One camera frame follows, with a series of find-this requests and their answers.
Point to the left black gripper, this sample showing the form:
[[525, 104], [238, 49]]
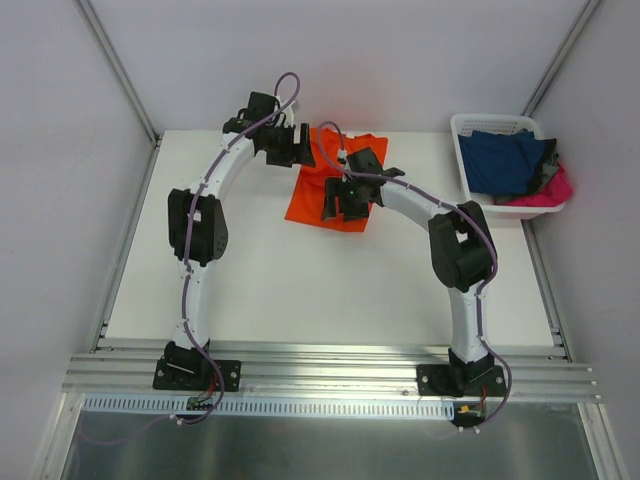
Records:
[[292, 145]]

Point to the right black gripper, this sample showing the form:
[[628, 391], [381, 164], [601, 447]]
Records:
[[342, 198]]

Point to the orange t shirt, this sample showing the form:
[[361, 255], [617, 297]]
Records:
[[307, 201]]

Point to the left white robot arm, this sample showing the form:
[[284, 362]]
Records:
[[198, 235]]

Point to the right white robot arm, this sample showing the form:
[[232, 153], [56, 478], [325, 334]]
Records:
[[463, 256]]

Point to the white plastic laundry basket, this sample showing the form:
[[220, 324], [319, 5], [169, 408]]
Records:
[[504, 124]]

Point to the blue t shirt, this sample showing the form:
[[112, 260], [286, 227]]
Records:
[[494, 164]]

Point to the dark grey t shirt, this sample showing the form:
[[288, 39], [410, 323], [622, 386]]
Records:
[[542, 157]]

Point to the pink t shirt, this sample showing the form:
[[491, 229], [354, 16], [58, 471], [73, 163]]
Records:
[[556, 192]]

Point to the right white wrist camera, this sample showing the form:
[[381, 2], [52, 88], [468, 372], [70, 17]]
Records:
[[343, 163]]

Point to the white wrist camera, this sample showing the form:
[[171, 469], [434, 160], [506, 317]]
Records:
[[343, 163], [288, 115]]

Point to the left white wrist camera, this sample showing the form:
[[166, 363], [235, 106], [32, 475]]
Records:
[[288, 115]]

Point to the white slotted cable duct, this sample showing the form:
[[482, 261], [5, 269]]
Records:
[[273, 407]]

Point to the aluminium mounting rail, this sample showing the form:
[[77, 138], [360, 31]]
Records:
[[331, 371]]

